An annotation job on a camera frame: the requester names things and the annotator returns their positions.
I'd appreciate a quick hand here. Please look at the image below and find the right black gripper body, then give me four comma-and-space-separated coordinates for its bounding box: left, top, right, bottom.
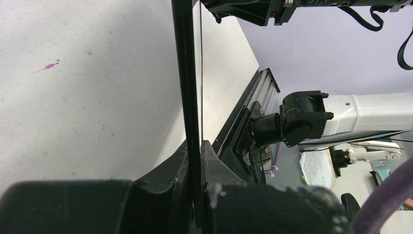
201, 0, 297, 26

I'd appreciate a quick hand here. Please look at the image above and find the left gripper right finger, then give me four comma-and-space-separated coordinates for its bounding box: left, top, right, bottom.
200, 140, 353, 234

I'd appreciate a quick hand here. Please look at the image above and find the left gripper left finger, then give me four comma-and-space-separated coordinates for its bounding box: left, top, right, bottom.
0, 142, 193, 234

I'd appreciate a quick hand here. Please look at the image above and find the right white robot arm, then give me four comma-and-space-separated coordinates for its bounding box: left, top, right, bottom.
203, 0, 413, 149

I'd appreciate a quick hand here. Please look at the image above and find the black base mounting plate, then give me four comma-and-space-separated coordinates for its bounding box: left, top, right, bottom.
216, 96, 280, 184

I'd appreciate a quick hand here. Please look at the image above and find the black loop cable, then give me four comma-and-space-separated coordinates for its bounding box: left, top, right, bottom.
337, 5, 413, 71

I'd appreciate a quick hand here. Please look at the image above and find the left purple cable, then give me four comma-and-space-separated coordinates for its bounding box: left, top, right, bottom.
351, 156, 413, 234

